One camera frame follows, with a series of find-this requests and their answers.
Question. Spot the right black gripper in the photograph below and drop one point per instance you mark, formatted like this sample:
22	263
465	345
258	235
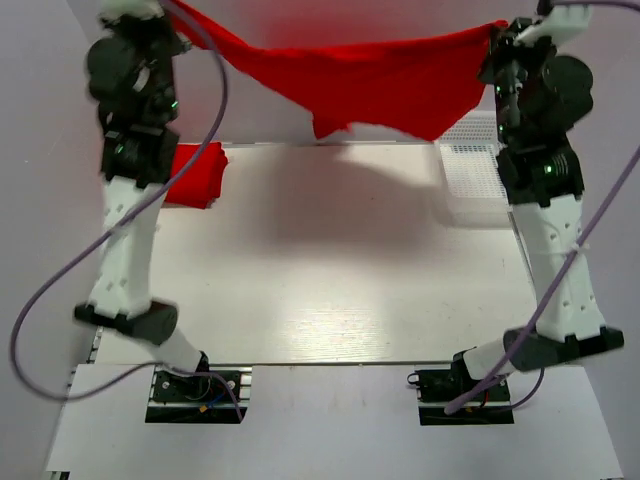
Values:
503	38

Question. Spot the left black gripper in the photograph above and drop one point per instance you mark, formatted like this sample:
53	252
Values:
163	32

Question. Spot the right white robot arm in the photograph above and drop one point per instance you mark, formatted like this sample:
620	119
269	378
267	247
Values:
539	96

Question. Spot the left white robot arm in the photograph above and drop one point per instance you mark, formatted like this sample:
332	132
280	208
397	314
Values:
131	79

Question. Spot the folded red t shirt stack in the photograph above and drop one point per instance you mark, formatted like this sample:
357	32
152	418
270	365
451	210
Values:
201	185

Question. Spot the white plastic basket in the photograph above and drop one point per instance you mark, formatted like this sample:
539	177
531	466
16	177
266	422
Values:
473	194

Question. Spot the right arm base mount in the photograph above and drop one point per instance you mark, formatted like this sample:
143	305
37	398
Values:
435	388

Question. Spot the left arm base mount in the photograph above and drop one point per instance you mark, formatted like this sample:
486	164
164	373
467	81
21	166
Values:
199	401

